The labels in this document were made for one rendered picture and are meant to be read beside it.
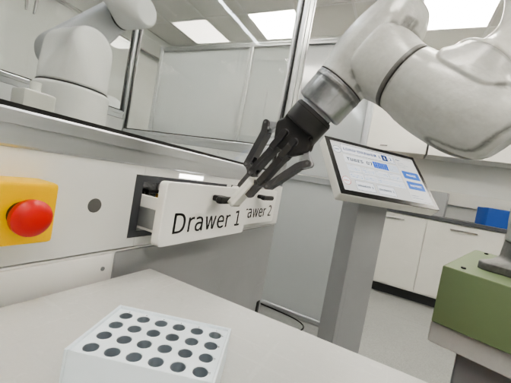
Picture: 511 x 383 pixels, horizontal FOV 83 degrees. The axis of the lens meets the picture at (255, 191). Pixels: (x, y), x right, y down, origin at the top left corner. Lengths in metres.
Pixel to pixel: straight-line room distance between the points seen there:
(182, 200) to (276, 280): 1.85
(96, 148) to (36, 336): 0.25
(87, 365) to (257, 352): 0.18
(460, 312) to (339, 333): 0.91
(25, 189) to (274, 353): 0.34
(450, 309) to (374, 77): 0.42
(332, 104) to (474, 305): 0.41
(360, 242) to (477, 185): 2.89
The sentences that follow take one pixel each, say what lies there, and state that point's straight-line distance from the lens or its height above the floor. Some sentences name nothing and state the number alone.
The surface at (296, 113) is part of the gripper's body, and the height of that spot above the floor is 1.08.
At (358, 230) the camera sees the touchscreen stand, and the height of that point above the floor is 0.81.
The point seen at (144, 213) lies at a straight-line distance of 0.55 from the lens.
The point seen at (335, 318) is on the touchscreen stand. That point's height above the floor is 0.41.
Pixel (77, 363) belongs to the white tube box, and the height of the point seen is 0.79.
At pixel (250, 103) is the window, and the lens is 0.86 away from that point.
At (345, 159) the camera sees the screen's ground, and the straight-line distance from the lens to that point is 1.30.
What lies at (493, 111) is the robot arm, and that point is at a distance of 0.45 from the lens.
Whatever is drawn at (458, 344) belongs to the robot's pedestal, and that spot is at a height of 0.74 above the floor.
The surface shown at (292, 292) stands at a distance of 2.30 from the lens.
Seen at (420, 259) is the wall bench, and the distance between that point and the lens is 3.41.
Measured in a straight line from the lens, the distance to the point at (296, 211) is 2.19.
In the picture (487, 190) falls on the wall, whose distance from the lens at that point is 4.17.
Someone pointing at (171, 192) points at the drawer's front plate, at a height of 0.91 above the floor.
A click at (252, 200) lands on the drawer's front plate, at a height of 0.89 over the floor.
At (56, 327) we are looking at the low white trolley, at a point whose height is 0.76.
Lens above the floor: 0.96
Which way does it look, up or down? 3 degrees down
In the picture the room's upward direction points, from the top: 10 degrees clockwise
